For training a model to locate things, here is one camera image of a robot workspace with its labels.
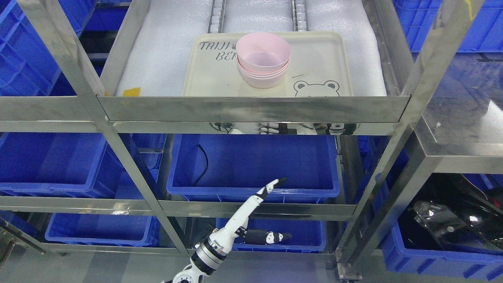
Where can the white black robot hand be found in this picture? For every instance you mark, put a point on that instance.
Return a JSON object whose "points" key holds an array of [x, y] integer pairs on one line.
{"points": [[213, 250]]}

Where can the pink plastic bowl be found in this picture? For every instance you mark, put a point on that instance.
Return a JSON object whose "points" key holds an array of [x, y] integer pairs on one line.
{"points": [[262, 52]]}

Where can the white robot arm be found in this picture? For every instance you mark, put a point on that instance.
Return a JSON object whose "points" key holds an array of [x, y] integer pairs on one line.
{"points": [[190, 274]]}

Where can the blue bin under shelf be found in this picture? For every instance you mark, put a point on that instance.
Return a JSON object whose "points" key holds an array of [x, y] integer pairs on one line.
{"points": [[230, 168]]}

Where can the blue bin lower shelf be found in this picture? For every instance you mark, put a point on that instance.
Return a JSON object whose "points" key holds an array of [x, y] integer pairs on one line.
{"points": [[307, 236]]}

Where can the stack of pink bowls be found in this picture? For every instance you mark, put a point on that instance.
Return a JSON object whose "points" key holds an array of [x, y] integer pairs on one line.
{"points": [[268, 80]]}

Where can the white foam shelf liner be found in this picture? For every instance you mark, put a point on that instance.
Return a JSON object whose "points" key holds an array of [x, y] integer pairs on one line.
{"points": [[158, 61]]}

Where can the blue bin left middle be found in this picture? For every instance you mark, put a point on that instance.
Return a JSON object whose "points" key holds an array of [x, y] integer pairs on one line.
{"points": [[69, 165]]}

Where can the cream bear tray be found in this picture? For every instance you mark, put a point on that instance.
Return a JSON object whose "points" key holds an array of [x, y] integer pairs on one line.
{"points": [[318, 67]]}

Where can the black helmet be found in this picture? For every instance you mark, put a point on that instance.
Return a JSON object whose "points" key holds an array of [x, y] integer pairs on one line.
{"points": [[455, 212]]}

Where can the blue bin holding helmet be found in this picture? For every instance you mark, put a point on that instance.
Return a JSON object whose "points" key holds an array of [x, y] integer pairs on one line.
{"points": [[401, 259]]}

